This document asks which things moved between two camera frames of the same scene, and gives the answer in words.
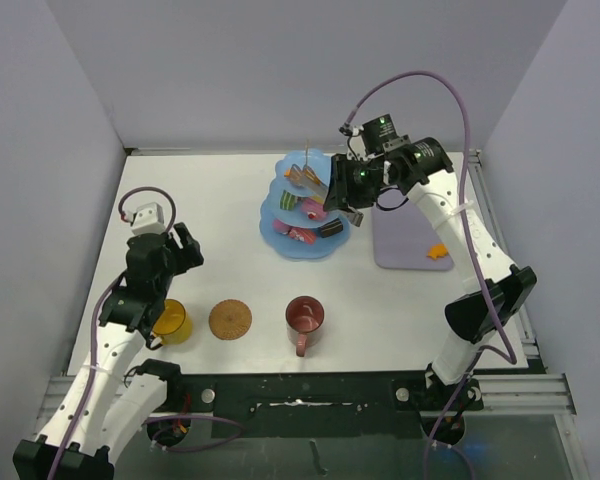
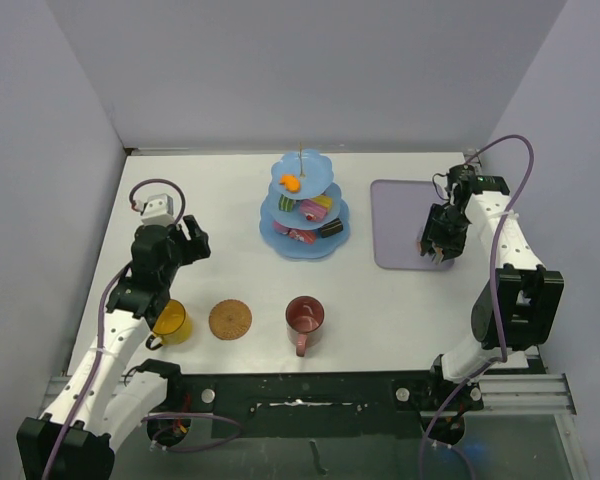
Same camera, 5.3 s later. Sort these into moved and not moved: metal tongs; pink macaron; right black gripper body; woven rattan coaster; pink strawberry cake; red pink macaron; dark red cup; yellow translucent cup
Moved: metal tongs; right black gripper body
Not moved: pink macaron; yellow translucent cup; red pink macaron; dark red cup; woven rattan coaster; pink strawberry cake
